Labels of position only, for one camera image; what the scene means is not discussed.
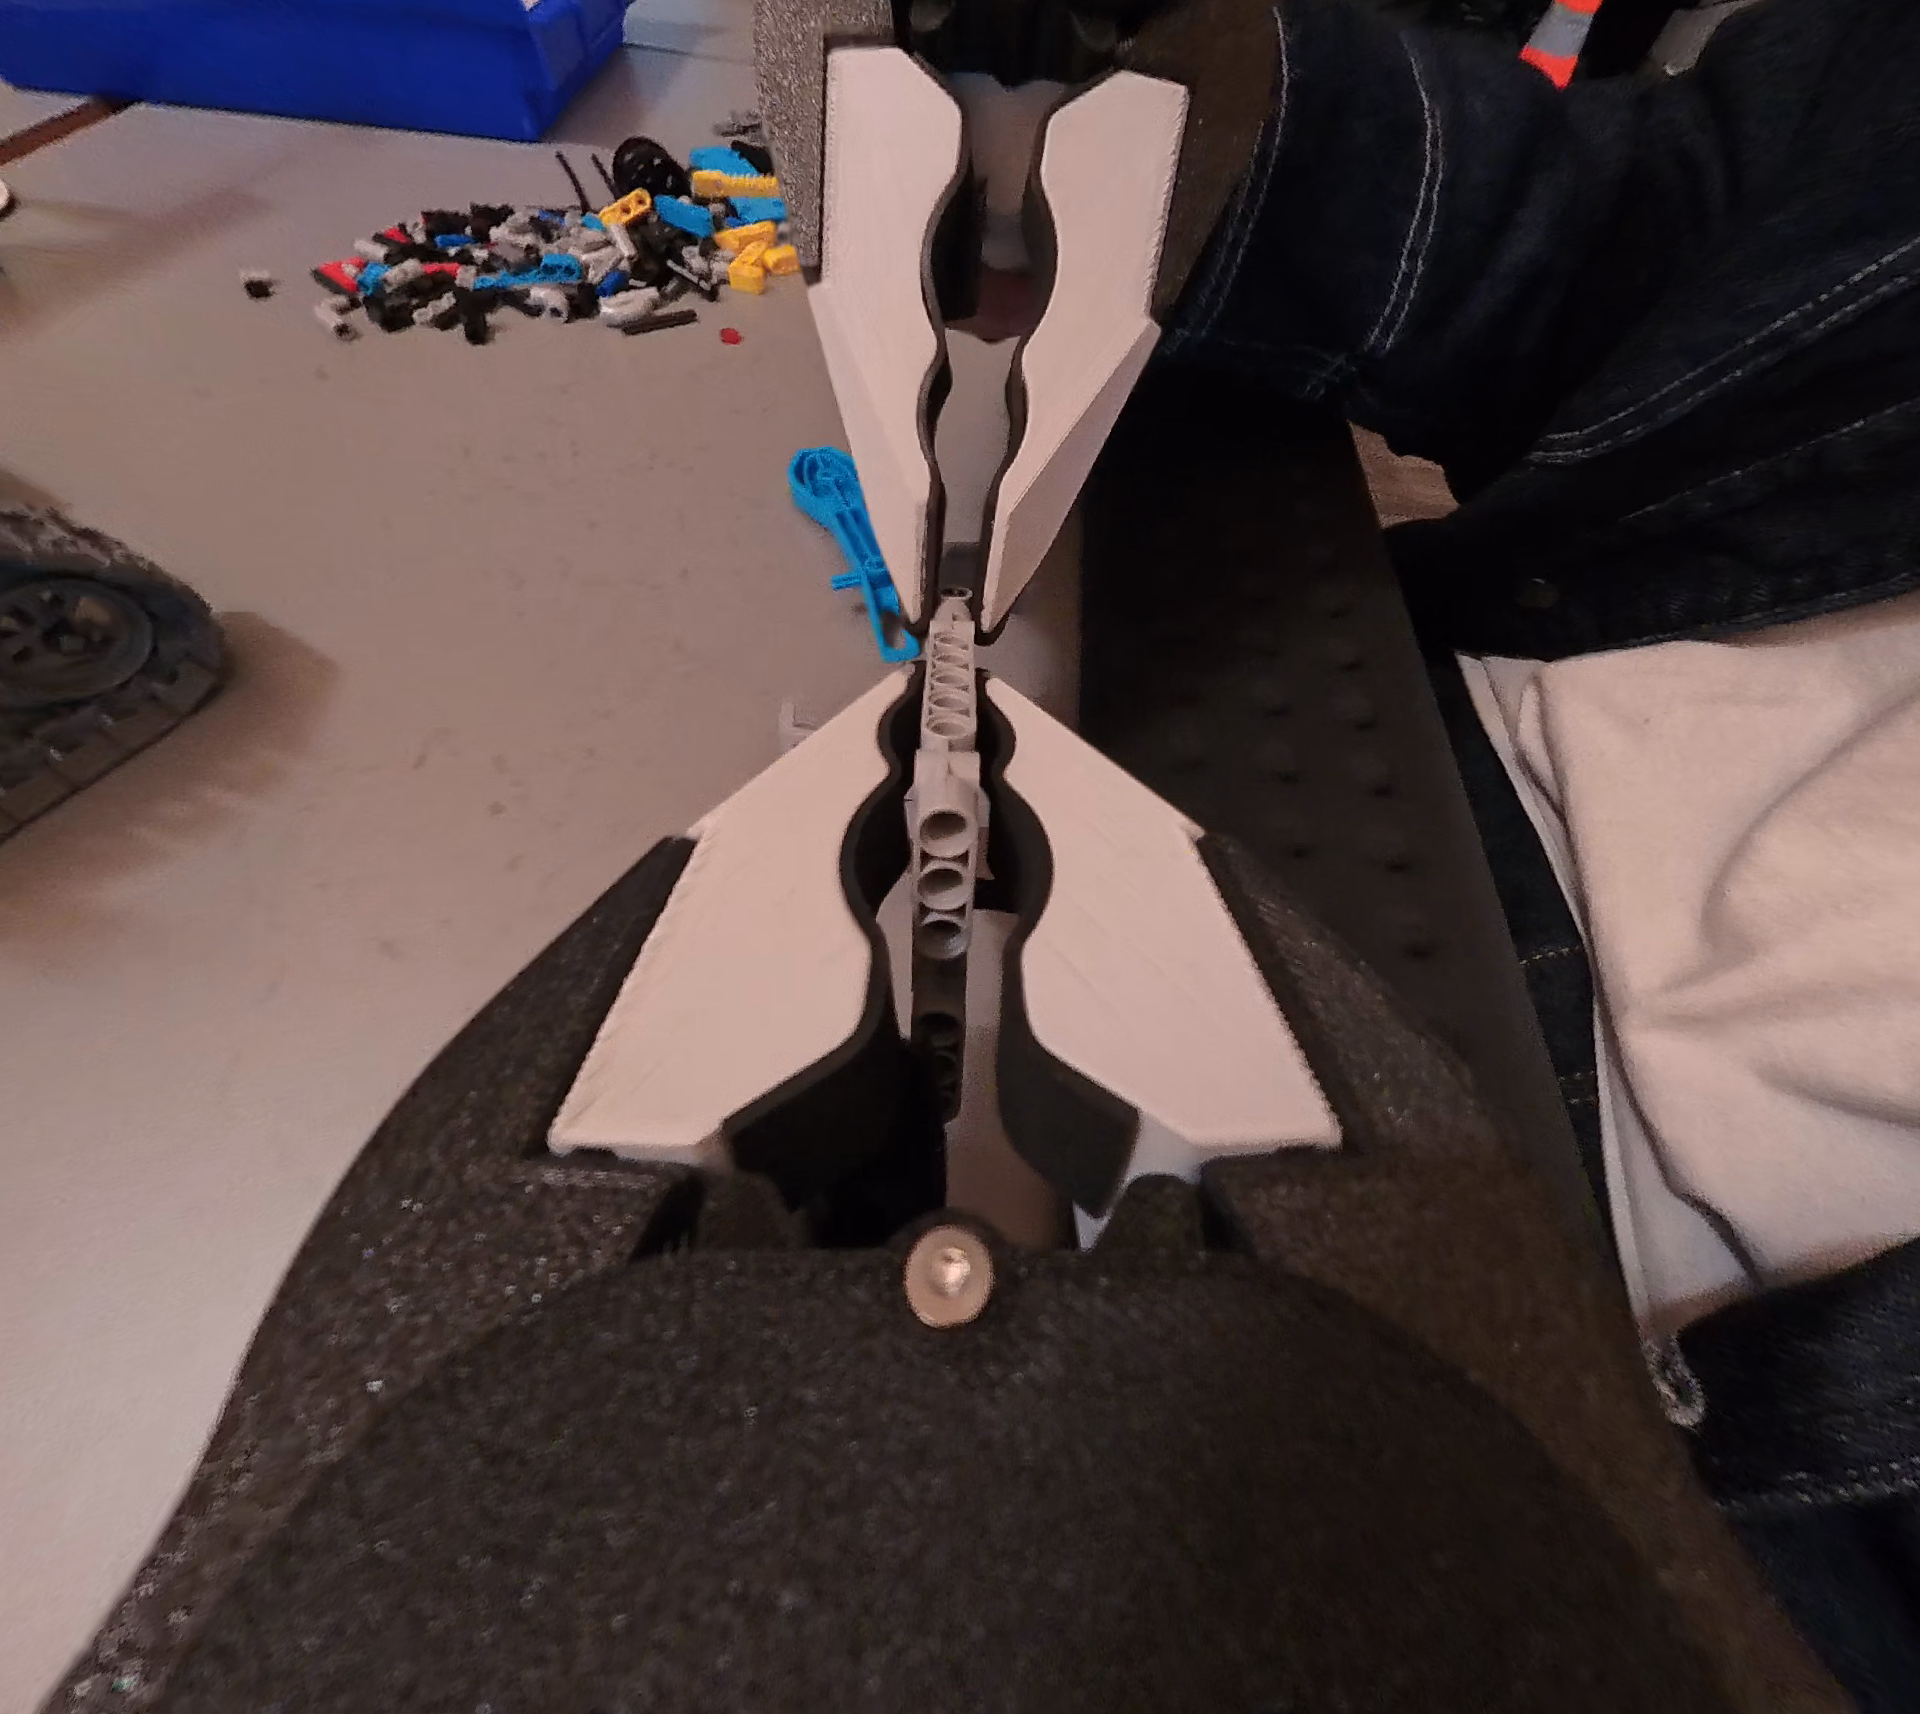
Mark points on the blue racket-shaped piece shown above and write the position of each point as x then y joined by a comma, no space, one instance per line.
847,515

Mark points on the pile of small building pieces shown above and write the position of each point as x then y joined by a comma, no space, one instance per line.
540,261

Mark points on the person's denim jacket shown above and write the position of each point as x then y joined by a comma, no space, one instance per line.
1800,1475

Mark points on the grey desk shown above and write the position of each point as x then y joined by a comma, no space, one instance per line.
450,695

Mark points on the person's white shirt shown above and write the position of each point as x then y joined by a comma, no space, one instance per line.
1740,935

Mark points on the person's right forearm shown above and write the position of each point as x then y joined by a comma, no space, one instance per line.
1500,274

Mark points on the black perforated mat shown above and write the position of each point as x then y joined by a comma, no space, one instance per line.
1260,695

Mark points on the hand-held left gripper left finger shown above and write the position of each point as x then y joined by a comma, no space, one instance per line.
721,980

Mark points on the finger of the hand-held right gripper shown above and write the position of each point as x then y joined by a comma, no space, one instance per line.
876,274
1105,274

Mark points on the blue tracked toy robot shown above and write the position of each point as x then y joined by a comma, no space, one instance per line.
91,664

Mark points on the grey holed beam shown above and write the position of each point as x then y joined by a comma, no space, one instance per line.
952,801

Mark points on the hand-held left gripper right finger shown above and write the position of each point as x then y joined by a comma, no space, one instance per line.
1171,980

